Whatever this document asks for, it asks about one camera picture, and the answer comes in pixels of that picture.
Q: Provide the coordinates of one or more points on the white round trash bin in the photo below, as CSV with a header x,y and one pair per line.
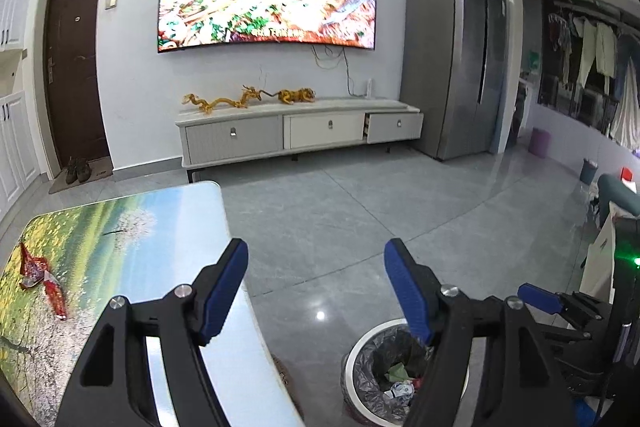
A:
x,y
349,359

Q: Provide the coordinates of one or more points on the brown doormat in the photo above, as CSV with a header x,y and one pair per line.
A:
x,y
102,169

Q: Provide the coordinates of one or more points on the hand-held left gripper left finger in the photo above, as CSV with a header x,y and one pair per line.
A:
x,y
222,297

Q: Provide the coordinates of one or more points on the white printed plastic bag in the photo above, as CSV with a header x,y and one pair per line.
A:
x,y
402,389

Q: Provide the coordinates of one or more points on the white cabinet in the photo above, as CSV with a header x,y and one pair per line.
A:
x,y
12,132

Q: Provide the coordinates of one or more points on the white television stand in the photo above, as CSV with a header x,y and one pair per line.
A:
x,y
235,139

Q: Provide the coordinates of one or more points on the green plastic wrapper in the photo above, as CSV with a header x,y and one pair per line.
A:
x,y
397,372

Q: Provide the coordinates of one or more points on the grey bin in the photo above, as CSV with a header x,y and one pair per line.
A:
x,y
589,172

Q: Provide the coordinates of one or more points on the dark brown door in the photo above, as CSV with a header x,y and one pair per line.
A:
x,y
75,72

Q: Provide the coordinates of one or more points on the dark shoe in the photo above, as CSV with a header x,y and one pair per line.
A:
x,y
70,171
83,171

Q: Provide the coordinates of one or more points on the small white device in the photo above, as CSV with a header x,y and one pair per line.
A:
x,y
370,88

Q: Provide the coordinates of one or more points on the orange-red snack packet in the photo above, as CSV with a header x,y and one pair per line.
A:
x,y
56,299

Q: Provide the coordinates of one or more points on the grey refrigerator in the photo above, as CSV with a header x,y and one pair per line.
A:
x,y
450,67

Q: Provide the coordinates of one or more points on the teal chair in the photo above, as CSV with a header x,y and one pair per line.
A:
x,y
617,199

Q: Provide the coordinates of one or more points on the purple bin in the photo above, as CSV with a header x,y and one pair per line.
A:
x,y
541,143

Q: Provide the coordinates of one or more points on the black bin liner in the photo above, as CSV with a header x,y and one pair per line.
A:
x,y
380,357

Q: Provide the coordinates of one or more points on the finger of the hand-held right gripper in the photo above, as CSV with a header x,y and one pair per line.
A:
x,y
542,299

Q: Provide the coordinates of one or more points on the dark red snack packet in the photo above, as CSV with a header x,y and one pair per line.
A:
x,y
34,267

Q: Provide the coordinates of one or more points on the golden dragon ornament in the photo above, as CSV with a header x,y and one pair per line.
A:
x,y
220,103

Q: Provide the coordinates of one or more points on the row of hanging clothes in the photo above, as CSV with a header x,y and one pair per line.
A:
x,y
600,52

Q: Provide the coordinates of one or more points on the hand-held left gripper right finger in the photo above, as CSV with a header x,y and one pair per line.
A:
x,y
410,297

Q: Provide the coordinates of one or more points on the golden tiger ornament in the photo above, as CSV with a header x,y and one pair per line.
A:
x,y
297,95

